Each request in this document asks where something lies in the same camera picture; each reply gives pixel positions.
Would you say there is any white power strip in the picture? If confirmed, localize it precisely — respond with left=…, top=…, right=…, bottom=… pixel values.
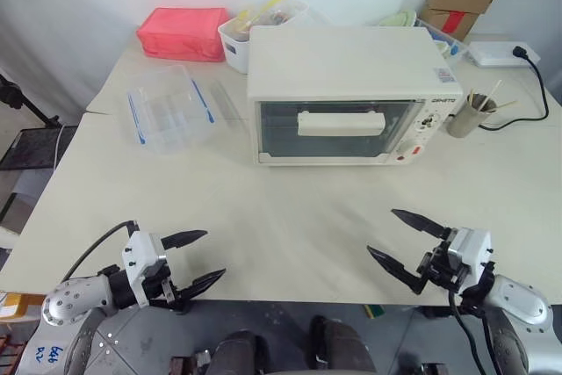
left=468, top=40, right=542, bottom=69

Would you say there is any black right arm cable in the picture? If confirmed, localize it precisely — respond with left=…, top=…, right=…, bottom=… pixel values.
left=446, top=286, right=506, bottom=375

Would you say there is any black power plug and cord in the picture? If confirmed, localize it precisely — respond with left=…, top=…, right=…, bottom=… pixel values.
left=477, top=44, right=551, bottom=133

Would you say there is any white plastic basket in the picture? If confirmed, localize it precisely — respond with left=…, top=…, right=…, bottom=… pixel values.
left=217, top=0, right=312, bottom=75

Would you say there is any yellow plastic brush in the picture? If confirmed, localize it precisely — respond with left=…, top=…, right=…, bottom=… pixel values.
left=238, top=0, right=293, bottom=27

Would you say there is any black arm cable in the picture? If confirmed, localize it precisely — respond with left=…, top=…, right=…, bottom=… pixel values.
left=61, top=220, right=138, bottom=284
left=446, top=286, right=506, bottom=375

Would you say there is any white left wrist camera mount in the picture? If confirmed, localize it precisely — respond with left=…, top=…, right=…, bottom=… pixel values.
left=121, top=230, right=166, bottom=307

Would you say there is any white thin cable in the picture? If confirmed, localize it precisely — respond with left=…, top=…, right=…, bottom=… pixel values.
left=50, top=124, right=68, bottom=175

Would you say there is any black tripod stand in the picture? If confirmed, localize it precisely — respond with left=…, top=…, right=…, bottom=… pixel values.
left=0, top=72, right=61, bottom=126

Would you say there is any white toaster oven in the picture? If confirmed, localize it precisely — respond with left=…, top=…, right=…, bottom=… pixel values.
left=246, top=25, right=464, bottom=168

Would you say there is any dark rounded shape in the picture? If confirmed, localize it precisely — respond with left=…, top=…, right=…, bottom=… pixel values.
left=213, top=329, right=270, bottom=375
left=310, top=314, right=377, bottom=375

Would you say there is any yellow cardboard object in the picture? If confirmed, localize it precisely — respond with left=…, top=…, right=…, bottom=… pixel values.
left=0, top=290, right=47, bottom=320

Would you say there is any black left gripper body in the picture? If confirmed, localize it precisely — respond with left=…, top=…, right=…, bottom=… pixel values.
left=142, top=255, right=191, bottom=313

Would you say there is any cardboard box with red tape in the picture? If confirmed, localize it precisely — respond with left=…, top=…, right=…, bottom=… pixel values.
left=418, top=4, right=480, bottom=43

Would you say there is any clear plastic lid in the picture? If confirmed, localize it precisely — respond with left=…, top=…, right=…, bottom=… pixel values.
left=192, top=77, right=252, bottom=122

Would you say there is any red fabric storage box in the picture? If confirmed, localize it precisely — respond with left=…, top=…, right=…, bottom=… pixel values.
left=135, top=6, right=232, bottom=62

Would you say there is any long wooden stick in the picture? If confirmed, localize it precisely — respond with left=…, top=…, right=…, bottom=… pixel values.
left=481, top=79, right=503, bottom=112

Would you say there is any metal cup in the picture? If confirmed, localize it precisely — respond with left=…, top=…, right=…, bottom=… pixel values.
left=446, top=92, right=498, bottom=139

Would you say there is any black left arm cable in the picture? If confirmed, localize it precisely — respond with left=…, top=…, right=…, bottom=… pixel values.
left=61, top=220, right=138, bottom=284

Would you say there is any pale green plastic item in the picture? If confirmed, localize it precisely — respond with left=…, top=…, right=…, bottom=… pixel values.
left=378, top=10, right=417, bottom=28

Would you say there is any clear plastic storage box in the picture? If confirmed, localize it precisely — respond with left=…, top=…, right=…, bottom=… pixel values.
left=414, top=17, right=472, bottom=61

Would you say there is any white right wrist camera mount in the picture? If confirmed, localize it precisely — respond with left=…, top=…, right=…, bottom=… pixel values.
left=446, top=227, right=494, bottom=283

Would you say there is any black mesh shelf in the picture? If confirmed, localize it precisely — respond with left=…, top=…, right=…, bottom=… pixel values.
left=0, top=125, right=81, bottom=172

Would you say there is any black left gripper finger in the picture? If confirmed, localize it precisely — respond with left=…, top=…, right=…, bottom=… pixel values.
left=177, top=268, right=227, bottom=306
left=160, top=229, right=209, bottom=251

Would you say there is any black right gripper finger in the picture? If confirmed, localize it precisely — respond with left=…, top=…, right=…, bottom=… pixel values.
left=366, top=245, right=426, bottom=296
left=391, top=208, right=452, bottom=241

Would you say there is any clear container with blue clips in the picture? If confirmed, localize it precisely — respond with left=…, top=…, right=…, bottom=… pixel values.
left=126, top=63, right=217, bottom=158

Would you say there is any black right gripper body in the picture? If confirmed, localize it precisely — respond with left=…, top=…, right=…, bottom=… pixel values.
left=416, top=238, right=465, bottom=292

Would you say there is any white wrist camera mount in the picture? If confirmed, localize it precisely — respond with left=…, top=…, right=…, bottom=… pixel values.
left=121, top=230, right=166, bottom=307
left=446, top=227, right=494, bottom=283

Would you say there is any glass oven door white handle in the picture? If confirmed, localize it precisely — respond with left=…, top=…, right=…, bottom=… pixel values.
left=255, top=99, right=425, bottom=162

